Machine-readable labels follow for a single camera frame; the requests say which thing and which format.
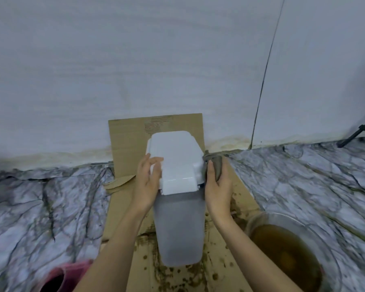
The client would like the person's left hand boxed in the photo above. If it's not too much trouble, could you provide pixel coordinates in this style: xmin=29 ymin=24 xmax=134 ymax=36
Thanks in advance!
xmin=131 ymin=153 xmax=165 ymax=215

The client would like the person's right hand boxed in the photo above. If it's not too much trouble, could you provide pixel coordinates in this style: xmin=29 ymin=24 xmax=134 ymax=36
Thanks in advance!
xmin=204 ymin=159 xmax=235 ymax=224

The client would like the grey cleaning cloth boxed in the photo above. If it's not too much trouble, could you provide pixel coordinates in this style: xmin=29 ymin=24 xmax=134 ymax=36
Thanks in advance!
xmin=202 ymin=151 xmax=224 ymax=183

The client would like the white lidded grey trash bin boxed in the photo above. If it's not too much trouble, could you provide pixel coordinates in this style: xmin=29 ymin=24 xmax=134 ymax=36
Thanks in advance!
xmin=145 ymin=131 xmax=207 ymax=268

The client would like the person's left forearm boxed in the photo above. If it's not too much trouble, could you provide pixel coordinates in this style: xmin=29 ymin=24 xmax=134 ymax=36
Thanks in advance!
xmin=74 ymin=208 xmax=156 ymax=292

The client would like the person's right forearm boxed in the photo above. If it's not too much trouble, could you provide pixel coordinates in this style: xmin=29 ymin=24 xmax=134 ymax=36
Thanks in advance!
xmin=212 ymin=216 xmax=295 ymax=292

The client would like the brown cardboard sheet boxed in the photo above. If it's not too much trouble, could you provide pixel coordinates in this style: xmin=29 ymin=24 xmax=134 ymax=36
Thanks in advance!
xmin=100 ymin=113 xmax=262 ymax=292

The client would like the brown dirty water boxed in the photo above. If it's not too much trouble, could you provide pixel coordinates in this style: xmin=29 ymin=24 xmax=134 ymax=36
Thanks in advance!
xmin=251 ymin=225 xmax=323 ymax=292

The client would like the pink slipper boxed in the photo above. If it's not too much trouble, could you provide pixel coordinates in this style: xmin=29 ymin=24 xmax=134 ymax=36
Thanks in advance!
xmin=38 ymin=260 xmax=93 ymax=292

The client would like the clear glass bowl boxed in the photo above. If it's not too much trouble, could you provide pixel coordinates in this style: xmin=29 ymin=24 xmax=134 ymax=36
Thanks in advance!
xmin=246 ymin=212 xmax=342 ymax=292

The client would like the black tripod leg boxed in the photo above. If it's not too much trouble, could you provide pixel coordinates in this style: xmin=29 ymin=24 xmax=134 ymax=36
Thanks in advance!
xmin=337 ymin=114 xmax=365 ymax=148

